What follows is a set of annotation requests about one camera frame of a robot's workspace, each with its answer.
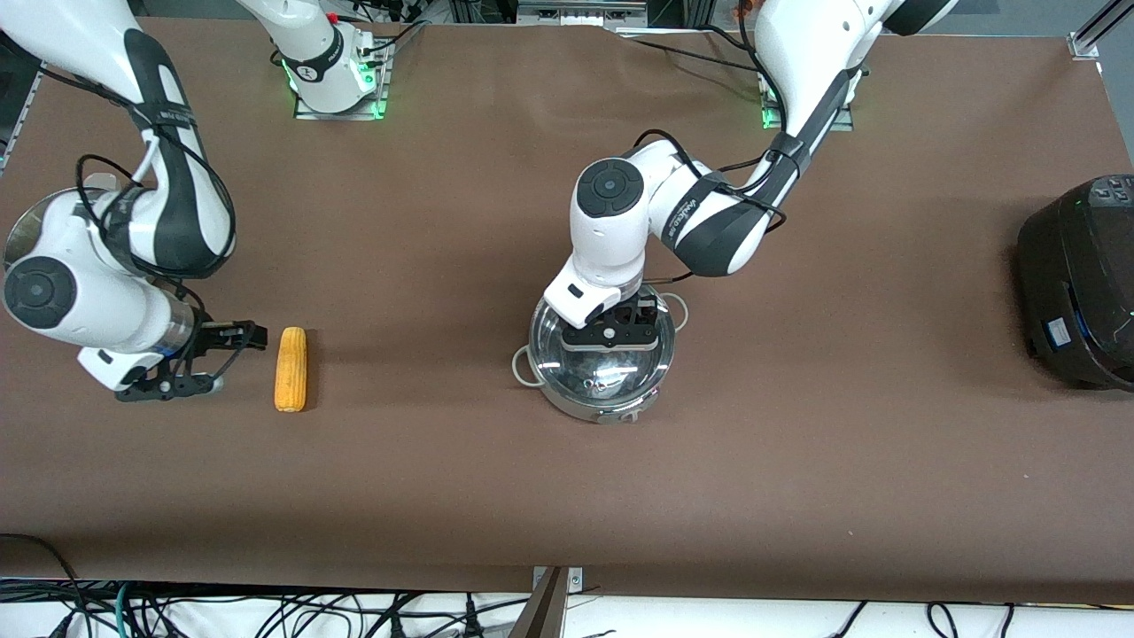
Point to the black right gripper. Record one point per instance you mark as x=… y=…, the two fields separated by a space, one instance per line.
x=211 y=338

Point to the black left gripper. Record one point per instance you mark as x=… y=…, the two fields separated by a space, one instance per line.
x=636 y=313

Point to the yellow corn cob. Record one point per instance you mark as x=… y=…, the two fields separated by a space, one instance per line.
x=291 y=369

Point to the glass lid with knob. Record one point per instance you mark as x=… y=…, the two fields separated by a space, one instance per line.
x=611 y=368

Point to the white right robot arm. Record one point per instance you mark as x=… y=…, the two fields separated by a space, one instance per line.
x=53 y=301

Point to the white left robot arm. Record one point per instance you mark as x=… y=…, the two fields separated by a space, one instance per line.
x=611 y=221

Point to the steel steamer pot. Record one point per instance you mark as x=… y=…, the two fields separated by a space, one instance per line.
x=27 y=226

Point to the brown table cover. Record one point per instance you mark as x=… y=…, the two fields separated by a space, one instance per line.
x=443 y=496

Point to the dark angled bar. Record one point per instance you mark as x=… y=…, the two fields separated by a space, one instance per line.
x=542 y=616

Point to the black rice cooker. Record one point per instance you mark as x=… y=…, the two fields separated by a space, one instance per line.
x=1076 y=283

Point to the silver table edge bracket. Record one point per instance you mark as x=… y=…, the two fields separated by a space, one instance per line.
x=576 y=578

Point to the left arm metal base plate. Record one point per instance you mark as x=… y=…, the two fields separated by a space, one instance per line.
x=846 y=124

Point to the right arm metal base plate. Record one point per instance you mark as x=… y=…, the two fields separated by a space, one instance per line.
x=381 y=89

